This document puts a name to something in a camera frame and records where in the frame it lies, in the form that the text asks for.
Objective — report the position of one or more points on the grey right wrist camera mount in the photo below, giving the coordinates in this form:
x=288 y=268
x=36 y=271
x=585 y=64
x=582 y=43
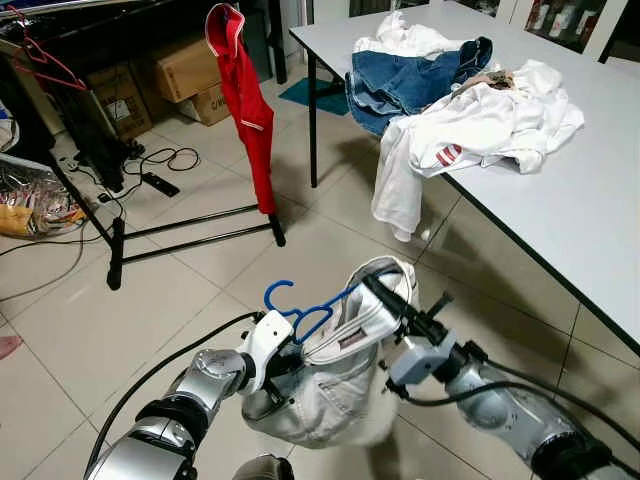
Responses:
x=420 y=362

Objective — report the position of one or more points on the red jacket with white trim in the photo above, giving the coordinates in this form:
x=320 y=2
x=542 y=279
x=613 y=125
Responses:
x=250 y=110

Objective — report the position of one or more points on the cream denim jacket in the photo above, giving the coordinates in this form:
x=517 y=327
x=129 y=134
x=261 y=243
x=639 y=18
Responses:
x=330 y=400

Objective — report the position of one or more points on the blue plastic clothes hanger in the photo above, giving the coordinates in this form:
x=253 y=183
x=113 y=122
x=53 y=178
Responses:
x=275 y=290

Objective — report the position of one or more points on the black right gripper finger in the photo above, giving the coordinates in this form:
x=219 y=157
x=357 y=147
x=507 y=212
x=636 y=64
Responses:
x=385 y=305
x=400 y=300

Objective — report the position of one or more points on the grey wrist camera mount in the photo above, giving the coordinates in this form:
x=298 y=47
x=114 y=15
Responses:
x=420 y=362
x=265 y=335

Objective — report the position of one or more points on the black desk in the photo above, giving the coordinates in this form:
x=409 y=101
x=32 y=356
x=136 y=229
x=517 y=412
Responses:
x=120 y=20

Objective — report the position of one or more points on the red clothes hanger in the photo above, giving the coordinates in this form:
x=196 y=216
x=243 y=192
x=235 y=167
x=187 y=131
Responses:
x=60 y=70

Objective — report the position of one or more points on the grey robot leg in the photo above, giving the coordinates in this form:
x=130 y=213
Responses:
x=262 y=468

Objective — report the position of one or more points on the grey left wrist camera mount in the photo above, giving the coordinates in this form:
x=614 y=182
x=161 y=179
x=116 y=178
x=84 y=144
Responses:
x=265 y=335

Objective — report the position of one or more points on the white polo shirt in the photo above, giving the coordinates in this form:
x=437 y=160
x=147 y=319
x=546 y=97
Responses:
x=480 y=130

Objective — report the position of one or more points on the crumpled white shirt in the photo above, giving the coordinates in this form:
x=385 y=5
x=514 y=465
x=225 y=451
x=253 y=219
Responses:
x=405 y=40

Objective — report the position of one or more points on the person's bare foot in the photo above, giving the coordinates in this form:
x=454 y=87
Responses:
x=8 y=347

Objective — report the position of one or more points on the blue denim jacket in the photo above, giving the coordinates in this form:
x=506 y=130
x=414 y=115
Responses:
x=400 y=85

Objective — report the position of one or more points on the small cardboard box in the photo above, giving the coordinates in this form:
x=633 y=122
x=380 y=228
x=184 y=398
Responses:
x=205 y=105

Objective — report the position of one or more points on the white table with black legs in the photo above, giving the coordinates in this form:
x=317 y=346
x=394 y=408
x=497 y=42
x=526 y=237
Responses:
x=570 y=200

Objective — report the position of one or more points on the clear plastic bag of goods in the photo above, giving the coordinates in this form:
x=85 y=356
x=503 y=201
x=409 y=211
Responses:
x=40 y=200

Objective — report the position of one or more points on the black power strip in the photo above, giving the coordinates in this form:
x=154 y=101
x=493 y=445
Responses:
x=160 y=185

